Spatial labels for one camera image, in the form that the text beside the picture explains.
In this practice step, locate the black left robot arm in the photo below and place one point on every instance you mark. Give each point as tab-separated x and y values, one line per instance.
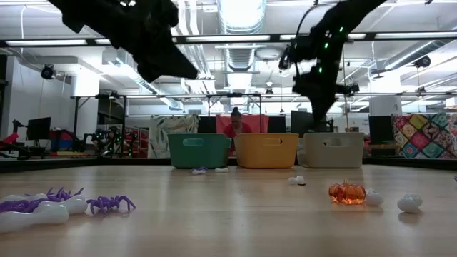
89	14

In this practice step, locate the black metal rack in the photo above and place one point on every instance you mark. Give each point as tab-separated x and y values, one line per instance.
75	118

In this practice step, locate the black overhead frame beam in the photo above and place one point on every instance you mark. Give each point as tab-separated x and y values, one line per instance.
410	35

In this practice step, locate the red storage shelf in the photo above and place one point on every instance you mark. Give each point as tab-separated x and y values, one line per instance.
141	142

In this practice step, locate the colourful patchwork quilt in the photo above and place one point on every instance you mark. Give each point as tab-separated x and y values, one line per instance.
425	135

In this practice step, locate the black monitor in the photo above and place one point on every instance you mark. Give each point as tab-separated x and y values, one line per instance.
301	123
277	124
207	125
39	128
380	128

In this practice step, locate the leaf print cloth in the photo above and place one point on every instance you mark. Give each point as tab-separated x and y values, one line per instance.
171	128

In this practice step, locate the light grey plastic bin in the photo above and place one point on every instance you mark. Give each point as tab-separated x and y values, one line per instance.
332	157

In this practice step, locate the black aluminium table frame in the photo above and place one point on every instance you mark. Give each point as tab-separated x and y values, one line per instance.
71	165

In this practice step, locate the black spot lamp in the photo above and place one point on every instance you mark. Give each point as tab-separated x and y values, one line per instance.
423	61
353	88
47	72

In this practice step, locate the yellow-orange plastic bin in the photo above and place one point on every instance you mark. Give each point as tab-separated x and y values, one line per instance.
266	153

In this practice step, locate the person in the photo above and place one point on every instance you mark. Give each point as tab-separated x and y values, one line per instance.
237	126

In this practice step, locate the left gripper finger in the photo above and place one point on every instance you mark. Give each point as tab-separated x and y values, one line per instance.
175	68

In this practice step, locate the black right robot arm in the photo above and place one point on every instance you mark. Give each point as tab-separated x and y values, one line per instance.
339	21

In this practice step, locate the black hanging camera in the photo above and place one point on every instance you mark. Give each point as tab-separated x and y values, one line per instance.
284	62

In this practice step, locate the orange plastic pumpkin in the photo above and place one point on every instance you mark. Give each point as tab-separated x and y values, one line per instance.
347	193

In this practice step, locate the white cylindrical column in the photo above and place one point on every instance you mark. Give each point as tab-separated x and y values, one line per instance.
385	105

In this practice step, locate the teal plastic bin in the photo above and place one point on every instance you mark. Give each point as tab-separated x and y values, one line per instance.
210	153

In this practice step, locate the silver ventilation duct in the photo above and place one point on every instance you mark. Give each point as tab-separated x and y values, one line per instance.
242	18
421	50

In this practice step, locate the red cloth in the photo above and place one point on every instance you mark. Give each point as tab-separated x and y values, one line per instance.
258	123

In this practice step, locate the black background robot arm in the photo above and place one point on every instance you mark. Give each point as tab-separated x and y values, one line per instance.
110	141

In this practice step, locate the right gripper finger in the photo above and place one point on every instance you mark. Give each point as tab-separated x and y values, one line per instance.
323	114

